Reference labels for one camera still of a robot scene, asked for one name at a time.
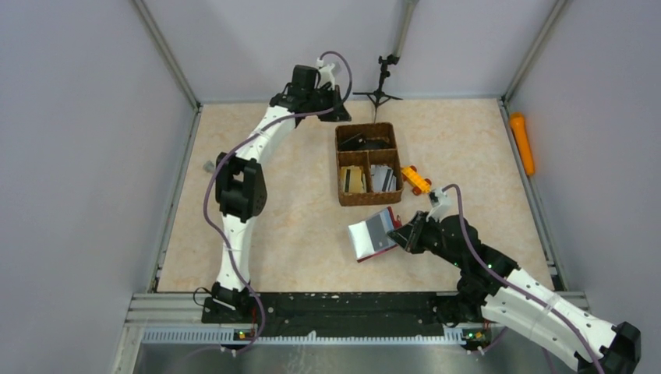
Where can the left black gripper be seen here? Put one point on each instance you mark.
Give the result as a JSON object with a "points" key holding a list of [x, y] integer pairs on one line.
{"points": [[334, 108]]}

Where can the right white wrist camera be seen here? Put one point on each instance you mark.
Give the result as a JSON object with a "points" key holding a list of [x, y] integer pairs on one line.
{"points": [[440, 203]]}

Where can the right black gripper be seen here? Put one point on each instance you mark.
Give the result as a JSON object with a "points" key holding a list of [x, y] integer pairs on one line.
{"points": [[415, 233]]}

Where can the red leather card holder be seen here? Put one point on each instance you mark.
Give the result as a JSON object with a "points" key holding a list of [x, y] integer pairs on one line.
{"points": [[370, 238]]}

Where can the orange flashlight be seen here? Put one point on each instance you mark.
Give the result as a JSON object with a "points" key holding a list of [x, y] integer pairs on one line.
{"points": [[518, 128]]}

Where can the grey toy block bar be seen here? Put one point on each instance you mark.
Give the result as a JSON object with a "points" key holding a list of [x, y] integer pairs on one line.
{"points": [[209, 167]]}

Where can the black camera tripod stand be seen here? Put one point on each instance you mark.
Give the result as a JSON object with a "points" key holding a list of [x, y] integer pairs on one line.
{"points": [[378, 97]]}

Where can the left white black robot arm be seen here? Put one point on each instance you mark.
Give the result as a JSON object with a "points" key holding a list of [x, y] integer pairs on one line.
{"points": [[240, 186]]}

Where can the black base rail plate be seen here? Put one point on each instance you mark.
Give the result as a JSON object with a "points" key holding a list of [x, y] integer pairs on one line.
{"points": [[350, 314]]}

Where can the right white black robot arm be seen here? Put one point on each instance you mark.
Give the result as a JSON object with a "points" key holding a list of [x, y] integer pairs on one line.
{"points": [[494, 287]]}

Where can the gold cards pile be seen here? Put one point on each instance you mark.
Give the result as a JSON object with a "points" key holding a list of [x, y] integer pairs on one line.
{"points": [[361, 183]]}

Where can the black cards pile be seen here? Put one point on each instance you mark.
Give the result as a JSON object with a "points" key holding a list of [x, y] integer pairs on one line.
{"points": [[375, 144]]}

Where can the brown woven divided basket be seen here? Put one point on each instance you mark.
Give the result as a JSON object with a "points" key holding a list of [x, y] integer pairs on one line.
{"points": [[364, 195]]}

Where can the orange yellow toy car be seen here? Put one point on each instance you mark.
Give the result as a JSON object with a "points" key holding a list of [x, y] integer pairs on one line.
{"points": [[419, 184]]}

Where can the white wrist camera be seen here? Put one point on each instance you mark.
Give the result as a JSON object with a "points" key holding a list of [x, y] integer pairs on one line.
{"points": [[326, 74], [440, 203]]}

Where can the grey black credit card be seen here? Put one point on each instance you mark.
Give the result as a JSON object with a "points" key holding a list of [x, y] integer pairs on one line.
{"points": [[353, 143]]}

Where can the gold credit card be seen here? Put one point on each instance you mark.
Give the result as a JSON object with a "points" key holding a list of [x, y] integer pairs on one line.
{"points": [[351, 179]]}

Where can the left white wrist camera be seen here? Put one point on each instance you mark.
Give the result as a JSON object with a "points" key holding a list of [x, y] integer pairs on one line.
{"points": [[326, 74]]}

